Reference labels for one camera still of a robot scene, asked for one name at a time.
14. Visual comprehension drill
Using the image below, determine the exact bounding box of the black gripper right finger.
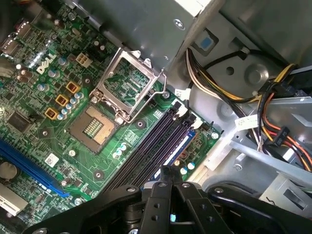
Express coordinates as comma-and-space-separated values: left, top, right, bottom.
172, 165, 312, 234

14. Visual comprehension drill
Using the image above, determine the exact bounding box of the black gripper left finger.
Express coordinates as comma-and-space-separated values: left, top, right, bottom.
21, 165, 173, 234

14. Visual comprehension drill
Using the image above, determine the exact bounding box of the RAM memory stick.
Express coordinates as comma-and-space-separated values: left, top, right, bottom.
153, 130, 197, 182

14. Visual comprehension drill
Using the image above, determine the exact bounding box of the grey metal disk bay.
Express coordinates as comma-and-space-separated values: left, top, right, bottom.
229, 96, 312, 213

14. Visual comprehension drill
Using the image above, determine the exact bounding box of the green motherboard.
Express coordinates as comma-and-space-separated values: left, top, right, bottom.
0, 0, 223, 220

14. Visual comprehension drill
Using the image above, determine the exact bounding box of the CPU socket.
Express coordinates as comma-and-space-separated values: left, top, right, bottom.
69, 106, 117, 154

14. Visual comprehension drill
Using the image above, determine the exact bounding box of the blue expansion slot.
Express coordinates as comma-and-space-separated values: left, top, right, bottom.
0, 138, 69, 198

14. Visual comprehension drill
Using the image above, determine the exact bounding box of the yellow square inductor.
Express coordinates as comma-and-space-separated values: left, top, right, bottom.
55, 94, 70, 107
65, 81, 81, 95
44, 107, 59, 120

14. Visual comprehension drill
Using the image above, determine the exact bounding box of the white expansion slot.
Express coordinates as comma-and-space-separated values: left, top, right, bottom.
0, 182, 29, 217

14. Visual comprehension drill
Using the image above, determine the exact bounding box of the metal socket cover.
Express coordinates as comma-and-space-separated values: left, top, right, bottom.
91, 47, 163, 122

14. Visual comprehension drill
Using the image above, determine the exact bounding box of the black open PC case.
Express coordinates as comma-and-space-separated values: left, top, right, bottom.
165, 0, 312, 215

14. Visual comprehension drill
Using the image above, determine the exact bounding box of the round coin cell battery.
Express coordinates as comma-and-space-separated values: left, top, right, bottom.
0, 162, 19, 181

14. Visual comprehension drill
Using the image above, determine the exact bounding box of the black square chip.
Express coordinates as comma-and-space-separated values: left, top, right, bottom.
7, 111, 31, 132

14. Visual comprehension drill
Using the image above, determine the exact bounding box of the white four-pin power socket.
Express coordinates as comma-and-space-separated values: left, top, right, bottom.
75, 52, 93, 69

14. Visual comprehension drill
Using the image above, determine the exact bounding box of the blue square tab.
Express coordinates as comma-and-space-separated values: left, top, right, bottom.
197, 36, 213, 51

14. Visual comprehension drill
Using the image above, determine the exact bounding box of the grey power supply unit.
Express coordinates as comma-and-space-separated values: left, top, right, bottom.
70, 0, 226, 74

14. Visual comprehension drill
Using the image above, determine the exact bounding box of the metal drive cage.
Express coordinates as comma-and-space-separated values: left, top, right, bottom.
219, 0, 312, 66

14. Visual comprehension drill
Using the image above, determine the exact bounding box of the silver rear port connector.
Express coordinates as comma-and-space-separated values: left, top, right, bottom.
13, 20, 32, 39
0, 39, 20, 56

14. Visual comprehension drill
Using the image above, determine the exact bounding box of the orange wire bundle black plug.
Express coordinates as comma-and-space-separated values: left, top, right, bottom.
258, 63, 312, 171

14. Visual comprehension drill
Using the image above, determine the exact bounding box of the yellow white wire bundle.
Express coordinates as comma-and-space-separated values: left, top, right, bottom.
186, 47, 264, 103

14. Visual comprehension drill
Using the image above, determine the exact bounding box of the thin black fan cable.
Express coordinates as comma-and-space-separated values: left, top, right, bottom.
202, 47, 291, 71

